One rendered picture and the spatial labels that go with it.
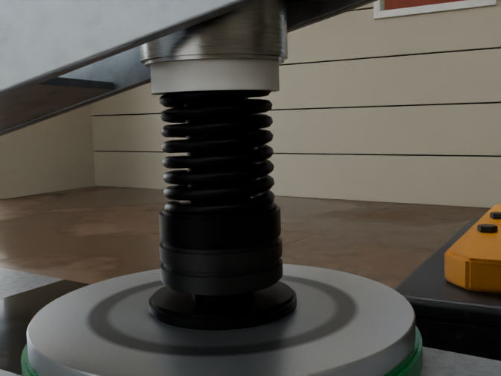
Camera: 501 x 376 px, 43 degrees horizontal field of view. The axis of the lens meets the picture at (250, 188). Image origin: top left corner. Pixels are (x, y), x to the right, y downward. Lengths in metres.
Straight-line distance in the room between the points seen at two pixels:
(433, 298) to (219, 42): 0.53
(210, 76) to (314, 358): 0.14
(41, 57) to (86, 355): 0.14
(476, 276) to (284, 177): 6.52
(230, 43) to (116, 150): 8.64
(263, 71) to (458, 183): 6.18
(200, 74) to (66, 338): 0.15
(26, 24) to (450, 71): 6.22
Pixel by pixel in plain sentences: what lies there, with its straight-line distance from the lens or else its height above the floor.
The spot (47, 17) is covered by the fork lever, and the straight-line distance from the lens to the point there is 0.32.
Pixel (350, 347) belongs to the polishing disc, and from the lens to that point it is 0.30.
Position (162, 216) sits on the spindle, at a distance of 0.34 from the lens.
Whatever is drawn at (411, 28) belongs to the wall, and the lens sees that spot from 6.64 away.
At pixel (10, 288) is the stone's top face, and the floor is 0.82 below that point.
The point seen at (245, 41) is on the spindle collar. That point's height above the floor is 0.99.
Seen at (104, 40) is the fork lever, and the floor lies 1.00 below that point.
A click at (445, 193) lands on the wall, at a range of 6.54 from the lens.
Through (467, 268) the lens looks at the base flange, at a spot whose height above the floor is 0.77.
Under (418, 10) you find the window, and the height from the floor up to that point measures 1.91.
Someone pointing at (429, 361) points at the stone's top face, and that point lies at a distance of 0.37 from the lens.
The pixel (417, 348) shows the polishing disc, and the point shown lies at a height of 0.84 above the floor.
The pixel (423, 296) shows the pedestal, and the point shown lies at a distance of 0.78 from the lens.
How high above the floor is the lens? 0.96
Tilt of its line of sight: 7 degrees down
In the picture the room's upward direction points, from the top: 2 degrees counter-clockwise
